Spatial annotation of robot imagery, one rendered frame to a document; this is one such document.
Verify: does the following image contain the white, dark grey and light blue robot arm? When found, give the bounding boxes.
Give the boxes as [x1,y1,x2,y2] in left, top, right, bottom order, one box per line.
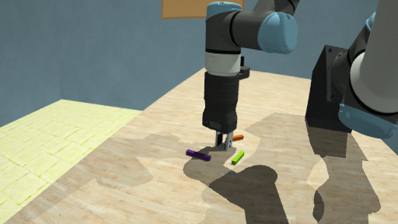
[205,0,398,139]

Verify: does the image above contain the lime green rod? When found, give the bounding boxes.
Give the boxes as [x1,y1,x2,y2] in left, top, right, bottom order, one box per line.
[232,151,244,165]

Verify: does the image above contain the orange rod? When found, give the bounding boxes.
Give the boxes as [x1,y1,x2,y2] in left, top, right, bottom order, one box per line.
[232,135,244,142]

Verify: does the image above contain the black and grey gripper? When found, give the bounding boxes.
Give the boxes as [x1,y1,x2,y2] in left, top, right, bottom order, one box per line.
[202,51,250,151]

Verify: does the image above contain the purple rod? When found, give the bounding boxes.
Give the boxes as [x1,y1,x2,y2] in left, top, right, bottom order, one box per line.
[186,149,211,161]

